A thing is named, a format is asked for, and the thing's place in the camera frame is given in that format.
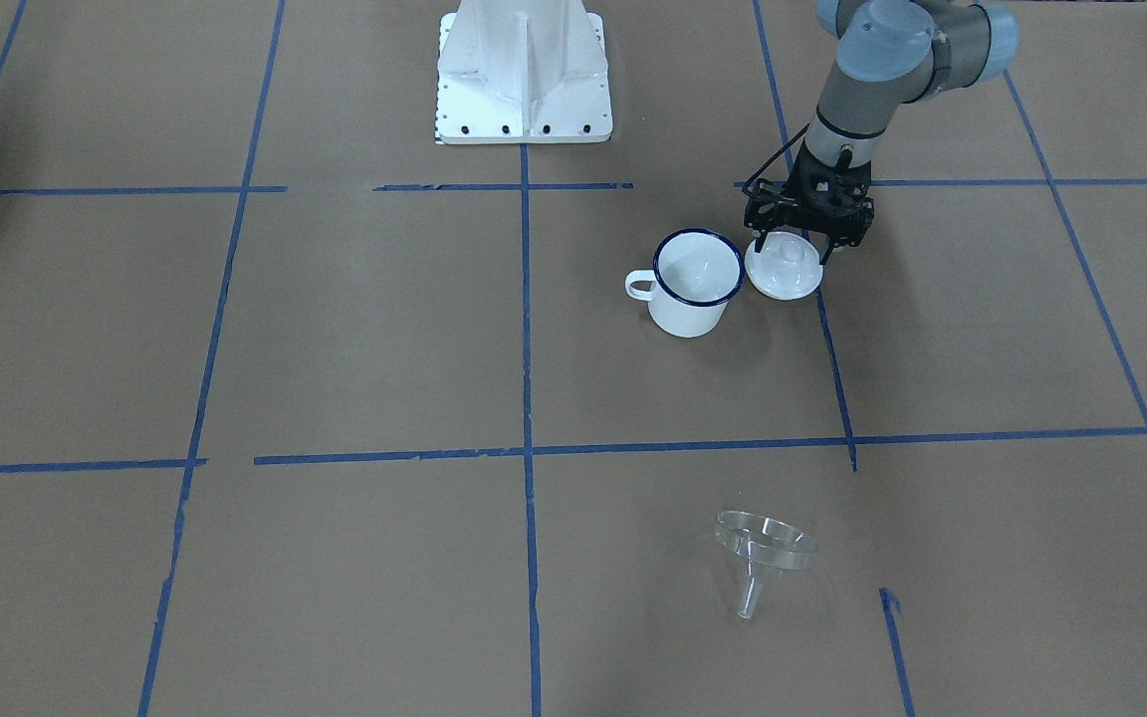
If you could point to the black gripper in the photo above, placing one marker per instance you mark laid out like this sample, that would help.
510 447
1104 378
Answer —
862 215

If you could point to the white mug lid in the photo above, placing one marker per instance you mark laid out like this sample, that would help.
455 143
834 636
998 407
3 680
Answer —
783 266

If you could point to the clear glass funnel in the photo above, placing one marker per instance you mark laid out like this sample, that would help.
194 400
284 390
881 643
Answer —
765 548

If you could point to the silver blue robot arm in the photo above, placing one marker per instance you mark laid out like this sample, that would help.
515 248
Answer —
889 54

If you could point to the white enamel mug blue rim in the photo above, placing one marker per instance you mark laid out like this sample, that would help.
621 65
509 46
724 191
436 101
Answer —
693 276

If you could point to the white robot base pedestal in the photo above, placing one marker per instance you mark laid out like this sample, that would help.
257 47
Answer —
522 71

